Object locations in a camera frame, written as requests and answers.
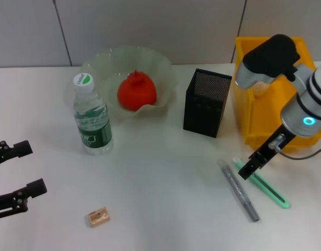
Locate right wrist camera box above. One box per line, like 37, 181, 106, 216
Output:
235, 33, 301, 90

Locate yellow plastic bin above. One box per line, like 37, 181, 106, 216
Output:
235, 36, 321, 153

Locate translucent green fruit plate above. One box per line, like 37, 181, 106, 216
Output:
81, 45, 178, 123

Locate grey marker pen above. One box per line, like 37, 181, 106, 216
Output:
217, 158, 260, 222

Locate small beige eraser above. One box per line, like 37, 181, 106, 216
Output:
87, 206, 110, 227

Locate right arm plug cable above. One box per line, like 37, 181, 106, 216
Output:
269, 133, 321, 160

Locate black mesh pen holder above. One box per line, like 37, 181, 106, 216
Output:
183, 68, 233, 139

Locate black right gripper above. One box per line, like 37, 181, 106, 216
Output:
238, 125, 294, 180

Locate green toothbrush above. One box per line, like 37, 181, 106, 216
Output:
232, 156, 291, 209

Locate clear green-label water bottle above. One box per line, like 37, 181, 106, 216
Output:
72, 73, 114, 156

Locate white paper ball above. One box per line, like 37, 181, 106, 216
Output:
253, 80, 272, 98

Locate red-orange toy orange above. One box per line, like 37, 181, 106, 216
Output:
117, 69, 158, 111

